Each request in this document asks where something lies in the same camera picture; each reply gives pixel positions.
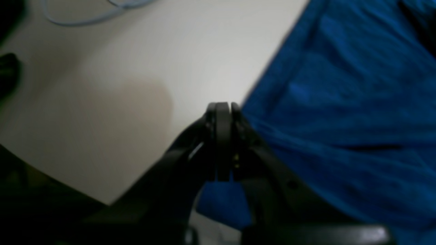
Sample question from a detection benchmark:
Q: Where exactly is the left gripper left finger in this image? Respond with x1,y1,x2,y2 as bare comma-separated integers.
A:
68,102,224,245

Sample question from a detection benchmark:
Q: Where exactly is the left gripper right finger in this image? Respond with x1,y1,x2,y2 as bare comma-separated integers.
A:
224,102,395,245

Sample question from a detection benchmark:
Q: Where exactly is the dark blue t-shirt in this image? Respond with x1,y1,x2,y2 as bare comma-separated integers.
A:
196,0,436,245

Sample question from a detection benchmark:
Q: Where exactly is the coiled light grey cable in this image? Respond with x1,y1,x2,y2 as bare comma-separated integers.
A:
41,0,157,27

